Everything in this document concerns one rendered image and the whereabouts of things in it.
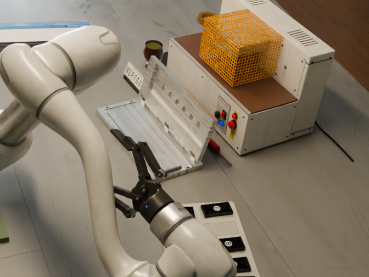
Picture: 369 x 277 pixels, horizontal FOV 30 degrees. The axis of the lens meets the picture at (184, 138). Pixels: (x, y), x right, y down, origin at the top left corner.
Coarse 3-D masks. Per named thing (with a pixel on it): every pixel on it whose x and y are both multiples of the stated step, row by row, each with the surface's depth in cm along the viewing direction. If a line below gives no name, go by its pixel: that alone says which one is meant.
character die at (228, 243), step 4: (240, 236) 219; (220, 240) 217; (224, 240) 217; (228, 240) 217; (232, 240) 218; (236, 240) 218; (240, 240) 217; (224, 244) 215; (228, 244) 216; (232, 244) 216; (236, 244) 217; (240, 244) 216; (228, 248) 214; (232, 248) 214; (236, 248) 214; (240, 248) 215; (244, 248) 215
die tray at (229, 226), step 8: (200, 208) 228; (232, 208) 230; (200, 216) 226; (224, 216) 227; (232, 216) 227; (208, 224) 223; (216, 224) 223; (224, 224) 224; (232, 224) 224; (240, 224) 225; (216, 232) 220; (224, 232) 221; (232, 232) 221; (240, 232) 222; (248, 248) 217; (232, 256) 213; (240, 256) 214; (248, 256) 214; (240, 272) 209; (248, 272) 209; (256, 272) 209
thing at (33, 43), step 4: (84, 20) 299; (0, 44) 281; (4, 44) 282; (8, 44) 282; (12, 44) 283; (28, 44) 285; (32, 44) 285; (36, 44) 286; (40, 44) 286; (0, 48) 283; (0, 52) 284
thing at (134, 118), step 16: (96, 112) 264; (112, 112) 263; (128, 112) 264; (144, 112) 264; (112, 128) 254; (128, 128) 256; (144, 128) 257; (160, 128) 258; (160, 144) 251; (176, 144) 252; (160, 160) 244; (176, 160) 245; (192, 160) 246
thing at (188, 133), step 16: (160, 64) 257; (144, 80) 266; (160, 80) 259; (176, 80) 250; (144, 96) 267; (160, 96) 260; (176, 96) 252; (192, 96) 244; (160, 112) 259; (176, 112) 252; (192, 112) 245; (208, 112) 237; (176, 128) 251; (192, 128) 245; (208, 128) 238; (192, 144) 244
